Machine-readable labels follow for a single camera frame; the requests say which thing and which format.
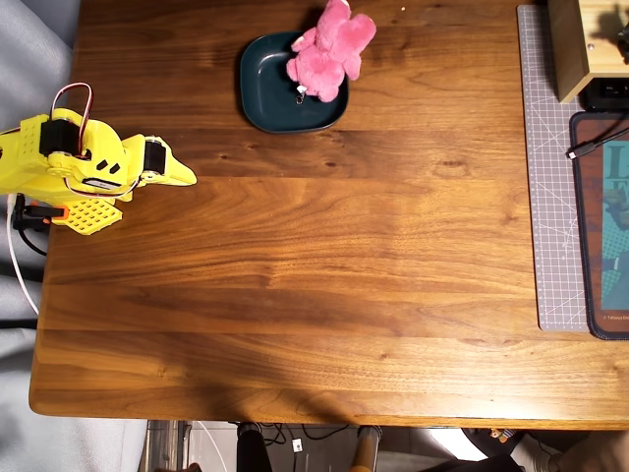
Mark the light wooden stand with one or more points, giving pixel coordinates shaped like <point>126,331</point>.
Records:
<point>570,49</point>

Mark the orange black clamp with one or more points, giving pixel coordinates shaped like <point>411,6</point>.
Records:
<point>46,212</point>

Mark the grey cutting mat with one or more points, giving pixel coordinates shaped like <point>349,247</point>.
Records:
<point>553,196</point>

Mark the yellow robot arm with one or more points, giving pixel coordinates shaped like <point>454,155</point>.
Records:
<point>98,142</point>

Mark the yellow gripper with servo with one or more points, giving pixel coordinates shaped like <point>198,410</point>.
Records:
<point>155,158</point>

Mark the pink strawberry bear plush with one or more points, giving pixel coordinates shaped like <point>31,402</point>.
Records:
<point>331,49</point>

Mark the small white tag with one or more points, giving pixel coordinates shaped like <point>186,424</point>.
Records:
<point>297,445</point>

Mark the dark printed mouse pad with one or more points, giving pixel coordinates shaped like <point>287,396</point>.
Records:
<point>592,221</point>

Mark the metal rack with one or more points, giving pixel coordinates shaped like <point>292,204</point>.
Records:
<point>164,445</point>

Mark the black device box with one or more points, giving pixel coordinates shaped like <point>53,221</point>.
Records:
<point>609,93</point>

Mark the black table leg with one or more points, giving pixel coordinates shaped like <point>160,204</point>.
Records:
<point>253,450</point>

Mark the dark green square bin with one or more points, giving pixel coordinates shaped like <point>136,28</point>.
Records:
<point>268,98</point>

